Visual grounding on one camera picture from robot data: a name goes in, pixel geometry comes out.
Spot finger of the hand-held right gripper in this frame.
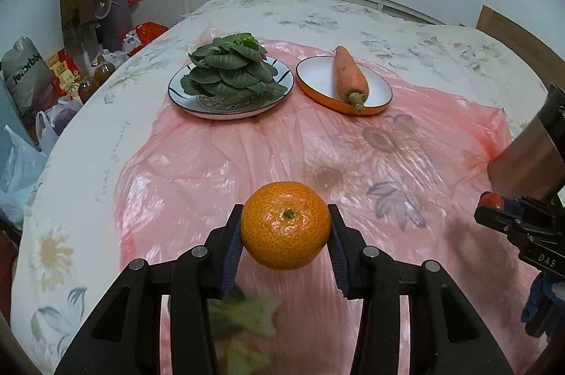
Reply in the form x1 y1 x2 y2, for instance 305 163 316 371
474 196 565 241

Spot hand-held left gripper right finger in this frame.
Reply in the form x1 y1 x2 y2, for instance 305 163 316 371
327 204 515 375

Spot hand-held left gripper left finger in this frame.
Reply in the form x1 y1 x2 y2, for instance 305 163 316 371
53 204 244 375

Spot dimpled mandarin orange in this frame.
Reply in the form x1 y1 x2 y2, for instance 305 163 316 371
240 181 331 271

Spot person's right hand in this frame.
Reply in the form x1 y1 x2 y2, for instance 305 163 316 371
520 273 560 337

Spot bok choy leaf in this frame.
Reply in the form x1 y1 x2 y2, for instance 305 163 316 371
218 337 272 375
207 290 283 338

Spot pink plastic sheet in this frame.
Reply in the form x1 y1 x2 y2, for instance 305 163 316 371
112 24 550 375

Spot patterned white plate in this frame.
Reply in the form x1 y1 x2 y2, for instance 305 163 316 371
168 57 295 120

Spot orange rimmed plate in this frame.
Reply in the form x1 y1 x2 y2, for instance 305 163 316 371
296 56 393 117

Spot carrot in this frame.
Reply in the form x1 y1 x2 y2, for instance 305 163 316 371
332 46 369 112

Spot bok choy pile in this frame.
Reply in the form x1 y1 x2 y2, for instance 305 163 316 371
180 33 287 104

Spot white plastic bag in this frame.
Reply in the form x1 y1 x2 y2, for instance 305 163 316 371
34 96 84 157

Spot brown bottles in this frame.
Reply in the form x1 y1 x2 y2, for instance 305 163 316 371
77 55 118 104

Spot red and white bag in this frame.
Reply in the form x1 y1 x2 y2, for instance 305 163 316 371
120 21 169 54

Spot yellow and red box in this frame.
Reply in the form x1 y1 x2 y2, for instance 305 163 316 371
45 52 81 95

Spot floral bedsheet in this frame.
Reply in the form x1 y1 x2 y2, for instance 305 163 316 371
9 0 565 375

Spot white printed sack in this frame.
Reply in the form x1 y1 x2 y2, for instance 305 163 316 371
1 37 54 108

